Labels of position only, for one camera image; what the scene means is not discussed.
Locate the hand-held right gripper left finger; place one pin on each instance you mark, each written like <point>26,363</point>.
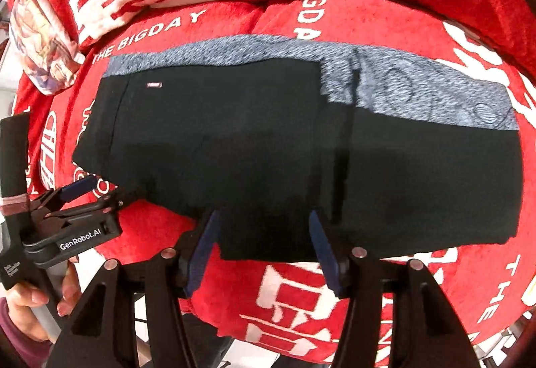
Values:
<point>205,244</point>

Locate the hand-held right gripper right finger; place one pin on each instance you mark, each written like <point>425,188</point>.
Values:
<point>324,253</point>

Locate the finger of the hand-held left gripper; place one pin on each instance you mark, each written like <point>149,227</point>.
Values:
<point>98,206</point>
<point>77,188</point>

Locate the black pants grey leaf trim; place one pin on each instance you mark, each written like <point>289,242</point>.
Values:
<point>251,141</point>

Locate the person's left hand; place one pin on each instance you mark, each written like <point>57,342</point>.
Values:
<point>29,309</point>

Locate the pale picture-print cushion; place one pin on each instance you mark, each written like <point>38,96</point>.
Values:
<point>42,37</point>

